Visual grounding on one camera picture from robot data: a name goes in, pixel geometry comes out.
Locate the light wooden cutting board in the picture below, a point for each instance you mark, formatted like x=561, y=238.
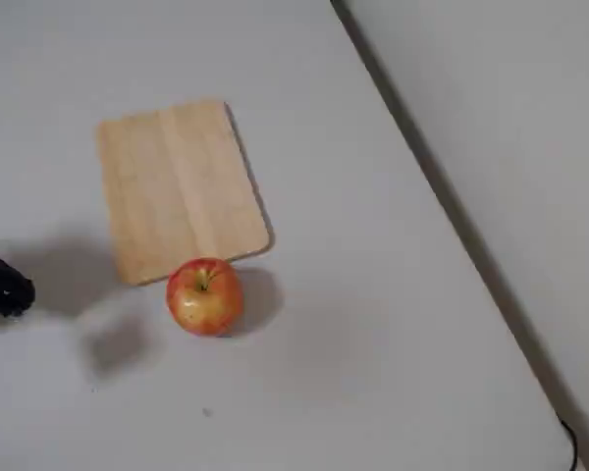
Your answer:
x=176, y=191

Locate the red yellow apple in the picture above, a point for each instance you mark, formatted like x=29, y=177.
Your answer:
x=203, y=306

